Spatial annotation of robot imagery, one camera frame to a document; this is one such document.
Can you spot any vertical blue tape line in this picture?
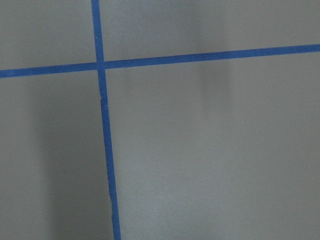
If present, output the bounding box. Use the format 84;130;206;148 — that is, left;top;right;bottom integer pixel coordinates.
91;0;121;240

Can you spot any horizontal blue tape line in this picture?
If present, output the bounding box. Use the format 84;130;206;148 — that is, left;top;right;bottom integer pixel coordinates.
0;44;320;78

